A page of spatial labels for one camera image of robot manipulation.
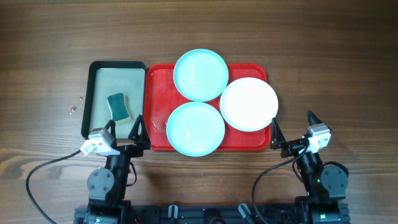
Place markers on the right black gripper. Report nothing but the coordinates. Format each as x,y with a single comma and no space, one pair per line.
291,148

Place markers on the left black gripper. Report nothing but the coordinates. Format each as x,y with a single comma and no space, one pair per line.
142,140

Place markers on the green yellow sponge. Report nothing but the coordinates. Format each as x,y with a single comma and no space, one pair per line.
118,108

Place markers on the light blue plate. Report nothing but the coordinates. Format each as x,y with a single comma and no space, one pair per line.
200,75
195,129

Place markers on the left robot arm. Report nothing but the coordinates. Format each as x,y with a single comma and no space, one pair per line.
107,185

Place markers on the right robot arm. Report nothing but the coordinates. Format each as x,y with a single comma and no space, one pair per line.
325,182

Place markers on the red plastic tray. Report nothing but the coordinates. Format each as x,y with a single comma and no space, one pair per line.
161,97

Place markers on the black water tray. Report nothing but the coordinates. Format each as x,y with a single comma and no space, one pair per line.
106,78

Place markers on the white plate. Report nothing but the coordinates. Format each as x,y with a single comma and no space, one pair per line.
249,104

